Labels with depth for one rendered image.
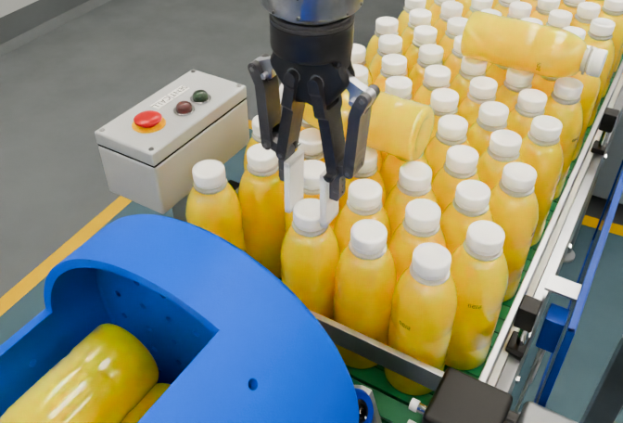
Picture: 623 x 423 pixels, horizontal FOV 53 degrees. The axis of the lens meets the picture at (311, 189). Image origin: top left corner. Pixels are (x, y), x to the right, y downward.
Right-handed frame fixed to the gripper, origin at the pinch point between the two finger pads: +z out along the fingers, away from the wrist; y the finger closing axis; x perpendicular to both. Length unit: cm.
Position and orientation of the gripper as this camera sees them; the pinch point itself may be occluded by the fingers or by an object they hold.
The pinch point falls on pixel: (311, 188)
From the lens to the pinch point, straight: 67.5
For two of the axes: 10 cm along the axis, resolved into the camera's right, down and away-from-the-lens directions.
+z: 0.0, 7.8, 6.2
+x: 5.2, -5.3, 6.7
